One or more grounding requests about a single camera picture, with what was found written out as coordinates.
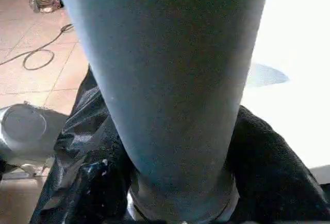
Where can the white plastic table leg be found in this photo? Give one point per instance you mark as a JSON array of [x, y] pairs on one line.
[[167, 67]]

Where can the black mat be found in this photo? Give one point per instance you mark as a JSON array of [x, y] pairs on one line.
[[85, 110]]

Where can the white plastic table top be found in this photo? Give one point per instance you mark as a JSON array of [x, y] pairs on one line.
[[296, 28]]

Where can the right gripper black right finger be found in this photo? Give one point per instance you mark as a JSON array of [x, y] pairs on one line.
[[273, 177]]

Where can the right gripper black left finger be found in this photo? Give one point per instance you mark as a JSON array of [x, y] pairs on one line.
[[98, 188]]

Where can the clear crumpled plastic bag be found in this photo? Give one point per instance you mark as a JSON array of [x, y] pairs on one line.
[[45, 1]]

